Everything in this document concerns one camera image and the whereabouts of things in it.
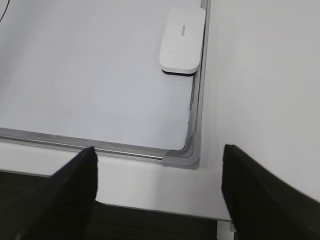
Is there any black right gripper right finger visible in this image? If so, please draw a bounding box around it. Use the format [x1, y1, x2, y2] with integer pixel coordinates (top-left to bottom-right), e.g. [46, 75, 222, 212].
[221, 144, 320, 240]

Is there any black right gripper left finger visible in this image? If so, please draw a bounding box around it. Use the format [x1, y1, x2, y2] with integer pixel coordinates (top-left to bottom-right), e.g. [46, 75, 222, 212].
[0, 146, 98, 240]

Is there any white board eraser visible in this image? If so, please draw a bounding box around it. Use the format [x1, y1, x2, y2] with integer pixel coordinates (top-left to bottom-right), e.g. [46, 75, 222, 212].
[159, 7, 206, 76]

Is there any white board with grey frame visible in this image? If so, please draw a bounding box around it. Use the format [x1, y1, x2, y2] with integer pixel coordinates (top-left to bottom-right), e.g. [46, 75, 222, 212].
[0, 0, 211, 169]

